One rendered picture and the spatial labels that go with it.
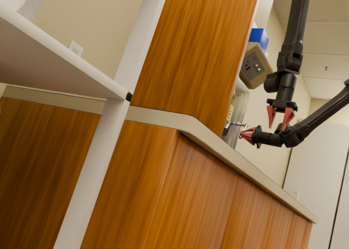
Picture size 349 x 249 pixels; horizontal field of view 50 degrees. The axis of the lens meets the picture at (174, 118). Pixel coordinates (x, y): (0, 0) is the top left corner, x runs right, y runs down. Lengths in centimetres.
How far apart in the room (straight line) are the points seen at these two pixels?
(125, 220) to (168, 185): 12
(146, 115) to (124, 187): 18
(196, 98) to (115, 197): 80
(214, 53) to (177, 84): 21
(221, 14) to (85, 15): 60
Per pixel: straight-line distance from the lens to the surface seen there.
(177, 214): 95
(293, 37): 143
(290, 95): 139
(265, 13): 210
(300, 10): 145
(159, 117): 89
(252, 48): 171
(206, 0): 184
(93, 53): 162
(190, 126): 85
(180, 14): 186
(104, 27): 167
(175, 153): 87
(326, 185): 462
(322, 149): 472
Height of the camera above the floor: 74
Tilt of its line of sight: 13 degrees up
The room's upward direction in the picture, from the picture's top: 17 degrees clockwise
